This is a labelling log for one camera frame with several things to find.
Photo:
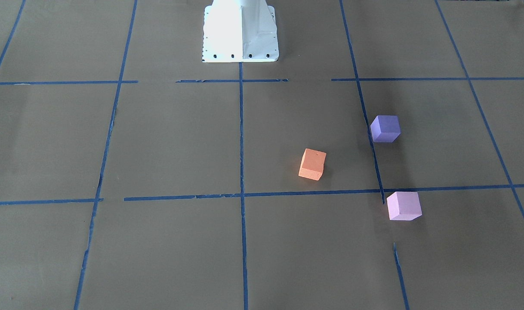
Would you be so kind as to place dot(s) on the dark purple foam cube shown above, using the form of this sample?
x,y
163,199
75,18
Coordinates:
x,y
385,129

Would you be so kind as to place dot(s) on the light pink foam cube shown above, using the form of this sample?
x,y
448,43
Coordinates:
x,y
404,206

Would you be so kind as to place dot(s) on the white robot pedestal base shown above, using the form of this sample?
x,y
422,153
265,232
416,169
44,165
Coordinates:
x,y
239,31

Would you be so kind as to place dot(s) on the orange foam cube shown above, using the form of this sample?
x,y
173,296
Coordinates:
x,y
312,164

